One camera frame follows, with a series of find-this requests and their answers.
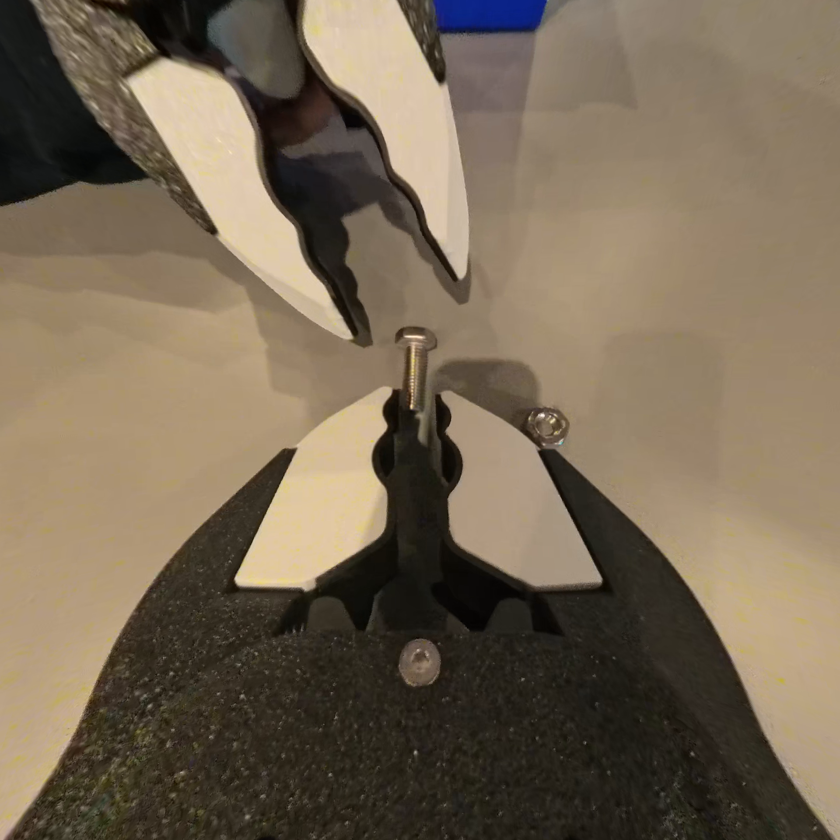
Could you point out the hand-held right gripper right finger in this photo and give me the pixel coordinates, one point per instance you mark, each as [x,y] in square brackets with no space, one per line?
[512,512]

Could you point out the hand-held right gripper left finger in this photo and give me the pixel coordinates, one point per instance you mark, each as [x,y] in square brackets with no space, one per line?
[315,505]

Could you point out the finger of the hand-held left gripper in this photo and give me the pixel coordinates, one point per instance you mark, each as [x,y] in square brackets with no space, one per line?
[216,164]
[394,105]

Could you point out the silver hex nut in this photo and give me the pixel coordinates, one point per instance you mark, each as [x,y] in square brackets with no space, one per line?
[547,426]

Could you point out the silver metal bolt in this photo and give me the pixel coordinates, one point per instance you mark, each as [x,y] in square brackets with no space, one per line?
[412,374]

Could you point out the dark cloth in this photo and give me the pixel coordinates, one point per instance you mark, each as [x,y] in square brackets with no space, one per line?
[29,111]

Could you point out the blue box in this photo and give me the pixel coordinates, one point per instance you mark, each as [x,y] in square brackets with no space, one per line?
[492,13]

